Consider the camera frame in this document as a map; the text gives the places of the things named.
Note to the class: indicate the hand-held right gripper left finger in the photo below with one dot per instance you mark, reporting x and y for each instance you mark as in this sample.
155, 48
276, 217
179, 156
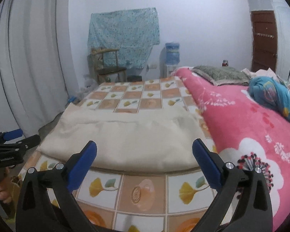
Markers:
83, 166

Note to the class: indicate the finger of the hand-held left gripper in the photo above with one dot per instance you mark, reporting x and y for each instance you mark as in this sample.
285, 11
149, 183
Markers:
30, 140
12, 134

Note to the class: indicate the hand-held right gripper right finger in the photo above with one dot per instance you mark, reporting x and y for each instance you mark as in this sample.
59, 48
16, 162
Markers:
209, 164

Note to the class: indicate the cream zip jacket black trim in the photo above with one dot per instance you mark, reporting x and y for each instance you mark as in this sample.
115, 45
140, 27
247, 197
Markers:
135, 140

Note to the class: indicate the person's left hand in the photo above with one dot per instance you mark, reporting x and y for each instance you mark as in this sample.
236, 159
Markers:
3, 193

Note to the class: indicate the pink floral blanket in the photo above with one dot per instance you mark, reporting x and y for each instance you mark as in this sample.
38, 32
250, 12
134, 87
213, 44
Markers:
232, 116

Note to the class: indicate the small blue object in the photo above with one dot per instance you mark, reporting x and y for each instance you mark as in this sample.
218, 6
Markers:
72, 99

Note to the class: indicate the clear plastic bag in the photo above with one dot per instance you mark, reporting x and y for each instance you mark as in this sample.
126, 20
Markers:
87, 85

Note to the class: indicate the white curtain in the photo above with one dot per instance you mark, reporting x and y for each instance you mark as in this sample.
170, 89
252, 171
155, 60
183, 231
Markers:
26, 53

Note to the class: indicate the grey green pillow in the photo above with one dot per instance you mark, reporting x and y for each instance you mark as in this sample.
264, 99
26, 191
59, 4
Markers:
222, 73

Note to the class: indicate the blue patterned quilt bundle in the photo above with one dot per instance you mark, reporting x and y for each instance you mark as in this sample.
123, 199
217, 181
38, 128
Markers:
273, 91

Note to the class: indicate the wooden chair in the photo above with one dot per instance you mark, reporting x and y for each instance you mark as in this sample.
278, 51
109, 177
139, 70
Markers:
106, 71

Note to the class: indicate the white water dispenser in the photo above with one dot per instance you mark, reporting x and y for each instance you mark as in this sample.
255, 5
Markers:
170, 70

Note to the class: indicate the small dark jar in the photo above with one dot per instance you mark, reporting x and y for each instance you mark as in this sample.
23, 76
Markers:
224, 63

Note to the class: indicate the black bin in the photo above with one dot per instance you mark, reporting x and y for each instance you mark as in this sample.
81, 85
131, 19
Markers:
134, 78

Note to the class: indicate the pale folded cloth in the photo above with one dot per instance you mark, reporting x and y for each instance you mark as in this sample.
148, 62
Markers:
268, 73

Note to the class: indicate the blue water bottle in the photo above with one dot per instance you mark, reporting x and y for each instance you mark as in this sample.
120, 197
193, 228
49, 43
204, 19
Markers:
172, 53

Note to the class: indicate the brown wooden door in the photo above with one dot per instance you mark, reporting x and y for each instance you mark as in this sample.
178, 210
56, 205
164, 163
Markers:
264, 53

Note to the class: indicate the teal patterned hanging cloth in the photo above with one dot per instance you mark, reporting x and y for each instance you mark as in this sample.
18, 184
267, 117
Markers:
125, 33

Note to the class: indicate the white wall socket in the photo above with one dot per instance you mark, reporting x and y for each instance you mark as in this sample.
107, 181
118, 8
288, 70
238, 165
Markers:
153, 66

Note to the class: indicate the metal hook rail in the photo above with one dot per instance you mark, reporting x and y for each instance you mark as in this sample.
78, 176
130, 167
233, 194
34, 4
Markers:
264, 36

